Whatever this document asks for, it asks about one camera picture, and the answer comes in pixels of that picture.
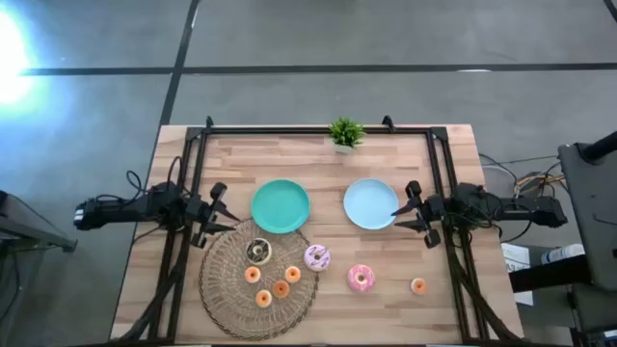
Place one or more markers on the white plastic bottle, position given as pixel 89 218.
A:
pixel 564 253

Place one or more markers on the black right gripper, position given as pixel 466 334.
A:
pixel 431 208

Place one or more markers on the white paper sheet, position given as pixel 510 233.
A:
pixel 516 255

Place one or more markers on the large pink toy donut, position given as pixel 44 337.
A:
pixel 354 284

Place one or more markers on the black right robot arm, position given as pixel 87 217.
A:
pixel 520 208

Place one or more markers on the black aluminium table frame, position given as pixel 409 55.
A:
pixel 313 130

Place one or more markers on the large chocolate toy donut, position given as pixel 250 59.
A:
pixel 251 256

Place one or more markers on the large lilac drizzled toy donut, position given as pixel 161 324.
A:
pixel 312 262

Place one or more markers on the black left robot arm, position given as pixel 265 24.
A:
pixel 125 207

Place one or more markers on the small toy donut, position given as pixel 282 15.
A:
pixel 259 301
pixel 248 277
pixel 277 292
pixel 414 289
pixel 288 277

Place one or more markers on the light blue round plate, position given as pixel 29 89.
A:
pixel 368 202

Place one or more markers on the round woven wicker placemat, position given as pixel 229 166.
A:
pixel 226 289

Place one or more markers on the black round pole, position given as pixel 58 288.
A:
pixel 600 147

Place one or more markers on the teal round plate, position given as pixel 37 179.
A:
pixel 279 206

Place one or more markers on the small green potted plant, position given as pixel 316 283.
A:
pixel 346 132

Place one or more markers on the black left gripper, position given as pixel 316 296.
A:
pixel 198 209

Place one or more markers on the black shelf bar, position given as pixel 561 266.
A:
pixel 549 275

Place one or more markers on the grey metal cart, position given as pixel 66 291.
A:
pixel 595 212

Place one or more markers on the grey side table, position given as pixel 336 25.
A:
pixel 34 231

